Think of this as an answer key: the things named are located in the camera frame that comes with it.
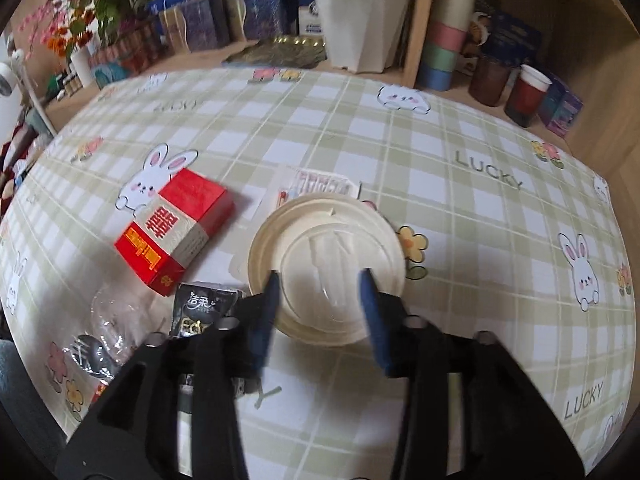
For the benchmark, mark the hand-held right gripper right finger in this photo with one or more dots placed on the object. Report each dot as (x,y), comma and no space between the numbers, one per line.
(375,320)

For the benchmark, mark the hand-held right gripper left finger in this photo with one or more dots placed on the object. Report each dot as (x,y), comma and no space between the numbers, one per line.
(265,320)

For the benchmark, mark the black tissue packet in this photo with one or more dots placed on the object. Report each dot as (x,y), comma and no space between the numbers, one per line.
(200,310)

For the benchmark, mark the white plastic lid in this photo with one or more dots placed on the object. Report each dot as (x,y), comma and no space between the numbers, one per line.
(325,260)

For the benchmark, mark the red paper box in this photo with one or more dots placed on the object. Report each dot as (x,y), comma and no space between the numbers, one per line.
(170,230)

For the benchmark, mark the coloured pens card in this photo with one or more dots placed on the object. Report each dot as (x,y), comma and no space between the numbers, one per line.
(320,180)

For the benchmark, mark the plastic fork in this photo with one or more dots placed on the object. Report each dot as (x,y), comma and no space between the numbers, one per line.
(95,355)

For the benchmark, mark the small red packet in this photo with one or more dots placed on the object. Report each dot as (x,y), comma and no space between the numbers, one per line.
(99,394)

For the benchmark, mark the checkered rabbit print tablecloth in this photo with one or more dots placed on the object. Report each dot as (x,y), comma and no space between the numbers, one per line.
(450,240)

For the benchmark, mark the brown tumbler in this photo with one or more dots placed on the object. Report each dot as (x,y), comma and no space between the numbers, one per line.
(489,82)

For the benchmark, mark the wooden sideboard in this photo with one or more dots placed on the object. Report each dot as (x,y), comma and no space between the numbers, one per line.
(190,65)

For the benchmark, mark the gold rimmed green tray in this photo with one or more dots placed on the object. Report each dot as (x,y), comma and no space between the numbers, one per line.
(275,52)

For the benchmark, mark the red paper cup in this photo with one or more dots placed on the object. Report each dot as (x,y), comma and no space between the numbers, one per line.
(525,97)

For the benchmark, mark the small blue purple box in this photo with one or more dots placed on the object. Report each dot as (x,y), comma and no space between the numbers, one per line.
(562,107)

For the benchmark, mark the stack of pastel cups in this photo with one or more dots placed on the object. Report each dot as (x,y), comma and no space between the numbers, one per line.
(445,35)

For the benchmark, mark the white plant pot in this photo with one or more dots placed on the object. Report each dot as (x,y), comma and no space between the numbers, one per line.
(360,25)

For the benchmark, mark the striped fabric basket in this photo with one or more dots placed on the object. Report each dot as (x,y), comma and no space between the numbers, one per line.
(125,55)

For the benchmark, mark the blue gold gift box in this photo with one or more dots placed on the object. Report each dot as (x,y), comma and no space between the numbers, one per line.
(255,12)
(192,27)

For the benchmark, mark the blue white carton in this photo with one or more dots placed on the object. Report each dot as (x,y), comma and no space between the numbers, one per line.
(311,20)

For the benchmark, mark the cartoon printed cup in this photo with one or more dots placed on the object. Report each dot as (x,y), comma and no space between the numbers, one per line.
(477,32)

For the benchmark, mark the row of small brown bottles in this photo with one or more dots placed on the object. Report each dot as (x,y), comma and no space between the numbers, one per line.
(69,85)

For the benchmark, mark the orange flowers in white vase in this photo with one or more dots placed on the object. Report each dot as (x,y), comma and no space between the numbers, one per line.
(82,67)

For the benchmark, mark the dark blue printed box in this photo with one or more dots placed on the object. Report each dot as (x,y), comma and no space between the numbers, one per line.
(515,37)

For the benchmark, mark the flat blue box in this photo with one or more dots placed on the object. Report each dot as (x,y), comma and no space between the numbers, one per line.
(162,5)

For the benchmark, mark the wooden shelf unit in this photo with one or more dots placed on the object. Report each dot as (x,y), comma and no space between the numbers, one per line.
(590,50)

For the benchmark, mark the white desk fan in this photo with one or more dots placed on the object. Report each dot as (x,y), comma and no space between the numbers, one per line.
(7,80)

